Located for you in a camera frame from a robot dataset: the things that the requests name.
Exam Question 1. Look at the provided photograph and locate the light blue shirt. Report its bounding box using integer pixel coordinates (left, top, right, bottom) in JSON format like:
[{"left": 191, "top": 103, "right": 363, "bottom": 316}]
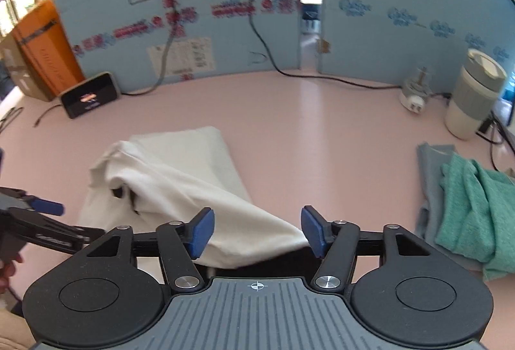
[{"left": 414, "top": 142, "right": 489, "bottom": 272}]

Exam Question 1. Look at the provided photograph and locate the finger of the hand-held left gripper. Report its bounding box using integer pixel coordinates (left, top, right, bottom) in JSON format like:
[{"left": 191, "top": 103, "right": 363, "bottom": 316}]
[
  {"left": 8, "top": 208, "right": 106, "bottom": 254},
  {"left": 0, "top": 185, "right": 65, "bottom": 216}
]

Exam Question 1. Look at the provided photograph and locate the black phone cable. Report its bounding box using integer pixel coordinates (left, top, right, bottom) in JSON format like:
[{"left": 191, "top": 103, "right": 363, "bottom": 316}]
[{"left": 121, "top": 0, "right": 178, "bottom": 95}]

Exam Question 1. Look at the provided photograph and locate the smartphone in white case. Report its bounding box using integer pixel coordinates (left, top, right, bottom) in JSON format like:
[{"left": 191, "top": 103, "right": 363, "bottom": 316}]
[{"left": 60, "top": 71, "right": 122, "bottom": 120}]

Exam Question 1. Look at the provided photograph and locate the thin black cable with jack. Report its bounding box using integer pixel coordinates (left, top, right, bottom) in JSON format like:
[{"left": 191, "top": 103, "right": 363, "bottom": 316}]
[{"left": 33, "top": 104, "right": 65, "bottom": 127}]

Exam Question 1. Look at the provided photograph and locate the blue box with red print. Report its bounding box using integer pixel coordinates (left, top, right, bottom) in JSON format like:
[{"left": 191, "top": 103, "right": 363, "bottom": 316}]
[{"left": 52, "top": 0, "right": 302, "bottom": 87}]

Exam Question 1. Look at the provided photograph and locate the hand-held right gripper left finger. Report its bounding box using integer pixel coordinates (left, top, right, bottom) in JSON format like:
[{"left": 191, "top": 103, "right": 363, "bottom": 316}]
[{"left": 86, "top": 207, "right": 216, "bottom": 291}]

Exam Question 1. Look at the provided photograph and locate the white grey plug-in device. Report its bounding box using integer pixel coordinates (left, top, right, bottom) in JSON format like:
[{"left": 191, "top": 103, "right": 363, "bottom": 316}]
[{"left": 399, "top": 66, "right": 433, "bottom": 114}]

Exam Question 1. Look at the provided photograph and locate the thin black looped cable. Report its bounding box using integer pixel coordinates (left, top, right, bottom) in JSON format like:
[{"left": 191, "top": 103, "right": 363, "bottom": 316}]
[{"left": 0, "top": 106, "right": 25, "bottom": 131}]

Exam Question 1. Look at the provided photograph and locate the white and black shirt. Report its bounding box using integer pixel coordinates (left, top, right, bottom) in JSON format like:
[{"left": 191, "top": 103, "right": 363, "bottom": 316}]
[{"left": 76, "top": 126, "right": 323, "bottom": 270}]

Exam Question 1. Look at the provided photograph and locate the blue box with blue logos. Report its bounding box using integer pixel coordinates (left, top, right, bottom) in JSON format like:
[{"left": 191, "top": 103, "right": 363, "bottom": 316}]
[{"left": 318, "top": 0, "right": 515, "bottom": 93}]

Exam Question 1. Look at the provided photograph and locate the white mug with grey sleeve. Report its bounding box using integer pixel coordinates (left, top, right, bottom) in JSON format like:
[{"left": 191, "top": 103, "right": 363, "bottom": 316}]
[{"left": 445, "top": 48, "right": 508, "bottom": 141}]

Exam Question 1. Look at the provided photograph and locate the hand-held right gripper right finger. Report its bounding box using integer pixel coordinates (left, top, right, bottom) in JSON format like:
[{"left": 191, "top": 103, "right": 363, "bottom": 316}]
[{"left": 301, "top": 205, "right": 433, "bottom": 290}]

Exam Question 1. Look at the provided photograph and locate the teal green shirt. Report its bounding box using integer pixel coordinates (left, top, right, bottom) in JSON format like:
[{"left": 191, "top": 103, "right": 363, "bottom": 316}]
[{"left": 435, "top": 152, "right": 515, "bottom": 282}]

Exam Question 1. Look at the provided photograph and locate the person's beige coat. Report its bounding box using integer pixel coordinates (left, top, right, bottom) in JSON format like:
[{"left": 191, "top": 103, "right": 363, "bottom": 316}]
[{"left": 0, "top": 306, "right": 37, "bottom": 350}]

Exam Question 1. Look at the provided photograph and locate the orange cardboard box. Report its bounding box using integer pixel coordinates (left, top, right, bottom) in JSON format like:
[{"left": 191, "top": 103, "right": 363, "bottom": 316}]
[{"left": 10, "top": 0, "right": 86, "bottom": 101}]

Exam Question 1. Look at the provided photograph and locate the person's left hand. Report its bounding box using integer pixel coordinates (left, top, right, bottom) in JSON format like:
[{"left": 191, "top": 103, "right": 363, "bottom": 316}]
[{"left": 0, "top": 255, "right": 25, "bottom": 293}]

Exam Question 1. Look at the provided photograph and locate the brown cardboard box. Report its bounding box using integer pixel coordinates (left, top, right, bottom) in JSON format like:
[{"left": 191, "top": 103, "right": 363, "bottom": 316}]
[{"left": 0, "top": 38, "right": 55, "bottom": 101}]

